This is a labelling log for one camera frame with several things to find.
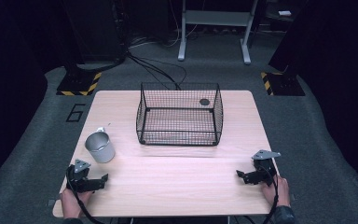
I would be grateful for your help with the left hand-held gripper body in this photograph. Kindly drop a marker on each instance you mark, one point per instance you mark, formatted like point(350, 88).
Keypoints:
point(77, 179)

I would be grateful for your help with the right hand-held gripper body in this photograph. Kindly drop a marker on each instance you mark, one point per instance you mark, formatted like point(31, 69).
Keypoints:
point(265, 171)

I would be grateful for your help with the silver metal cup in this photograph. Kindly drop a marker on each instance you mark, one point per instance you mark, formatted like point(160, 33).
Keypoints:
point(101, 152)

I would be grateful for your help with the person's left hand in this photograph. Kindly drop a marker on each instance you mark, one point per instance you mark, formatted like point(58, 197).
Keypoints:
point(71, 203)

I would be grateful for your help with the person's right hand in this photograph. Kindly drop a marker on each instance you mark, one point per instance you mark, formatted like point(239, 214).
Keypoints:
point(282, 191)

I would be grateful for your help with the black round disc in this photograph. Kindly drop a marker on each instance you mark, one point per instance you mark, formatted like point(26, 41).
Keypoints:
point(204, 102)

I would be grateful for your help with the dark curtain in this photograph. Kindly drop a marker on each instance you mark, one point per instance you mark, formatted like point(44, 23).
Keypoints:
point(338, 62)
point(9, 77)

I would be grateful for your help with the black stand panel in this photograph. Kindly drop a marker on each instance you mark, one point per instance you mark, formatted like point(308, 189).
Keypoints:
point(96, 31)

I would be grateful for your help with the small white box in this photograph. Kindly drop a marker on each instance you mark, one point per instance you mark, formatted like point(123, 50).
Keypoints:
point(284, 13)

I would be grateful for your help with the yellow black striped base plate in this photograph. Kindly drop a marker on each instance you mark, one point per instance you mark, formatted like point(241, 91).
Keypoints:
point(284, 84)
point(79, 84)

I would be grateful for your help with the white metal desk frame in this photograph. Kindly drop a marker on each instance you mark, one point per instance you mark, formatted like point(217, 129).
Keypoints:
point(217, 18)

